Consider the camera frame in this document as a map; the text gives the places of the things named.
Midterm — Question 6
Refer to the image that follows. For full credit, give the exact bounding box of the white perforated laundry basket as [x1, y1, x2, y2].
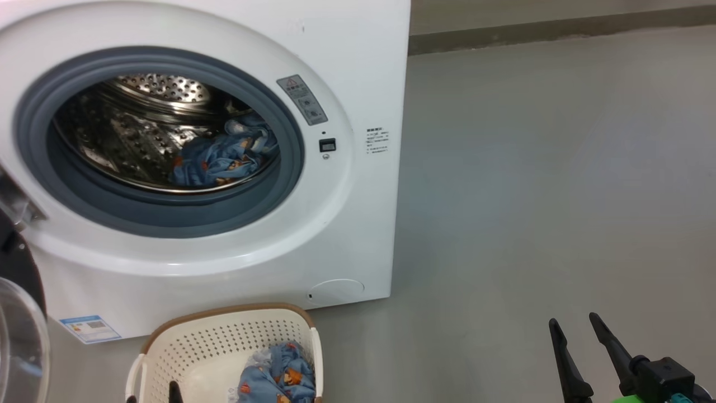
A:
[125, 303, 324, 403]

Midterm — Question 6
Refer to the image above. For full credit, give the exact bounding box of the steel washer drum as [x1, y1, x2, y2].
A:
[51, 73, 280, 194]

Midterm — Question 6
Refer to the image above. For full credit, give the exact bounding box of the blue energy label sticker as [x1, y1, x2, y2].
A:
[59, 315, 122, 344]

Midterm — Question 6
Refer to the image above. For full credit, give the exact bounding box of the black text sticker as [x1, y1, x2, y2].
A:
[366, 128, 389, 154]

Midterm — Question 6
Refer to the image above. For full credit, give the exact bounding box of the grey warning sticker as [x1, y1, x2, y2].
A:
[276, 74, 328, 126]

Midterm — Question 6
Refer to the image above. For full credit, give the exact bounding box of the round black glass washer door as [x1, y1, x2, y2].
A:
[0, 168, 51, 403]

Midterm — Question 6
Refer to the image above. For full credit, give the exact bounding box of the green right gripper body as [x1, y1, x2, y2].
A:
[613, 355, 714, 403]

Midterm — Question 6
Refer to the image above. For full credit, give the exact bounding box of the round white filter cover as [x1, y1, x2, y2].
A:
[308, 278, 365, 307]

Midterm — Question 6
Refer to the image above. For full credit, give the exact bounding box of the blue cartoon-print garment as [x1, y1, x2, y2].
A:
[168, 115, 279, 188]
[237, 341, 317, 403]

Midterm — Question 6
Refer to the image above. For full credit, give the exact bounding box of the white front-load washing machine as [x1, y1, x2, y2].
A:
[0, 0, 412, 341]

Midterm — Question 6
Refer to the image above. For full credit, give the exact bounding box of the metal door hinge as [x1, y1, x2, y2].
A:
[0, 171, 46, 224]

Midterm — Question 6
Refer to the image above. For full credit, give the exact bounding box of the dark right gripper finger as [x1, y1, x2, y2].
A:
[548, 318, 593, 403]
[589, 312, 638, 397]

